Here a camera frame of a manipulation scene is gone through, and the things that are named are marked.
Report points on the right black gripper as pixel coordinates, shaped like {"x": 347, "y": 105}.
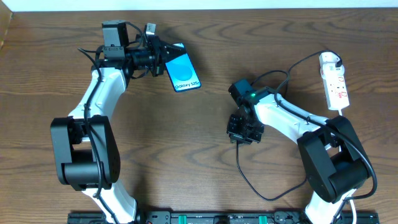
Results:
{"x": 244, "y": 134}

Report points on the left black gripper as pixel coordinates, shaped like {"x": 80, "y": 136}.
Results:
{"x": 158, "y": 56}

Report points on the blue Galaxy smartphone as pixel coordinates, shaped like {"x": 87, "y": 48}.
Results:
{"x": 182, "y": 74}

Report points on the white power strip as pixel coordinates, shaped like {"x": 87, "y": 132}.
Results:
{"x": 335, "y": 88}

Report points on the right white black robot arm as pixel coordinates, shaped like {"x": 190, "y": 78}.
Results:
{"x": 334, "y": 160}

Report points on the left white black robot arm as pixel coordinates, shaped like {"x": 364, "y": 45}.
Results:
{"x": 85, "y": 150}

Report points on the white charger plug adapter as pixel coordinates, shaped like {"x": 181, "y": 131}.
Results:
{"x": 331, "y": 59}

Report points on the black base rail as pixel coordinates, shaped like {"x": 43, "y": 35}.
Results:
{"x": 165, "y": 217}

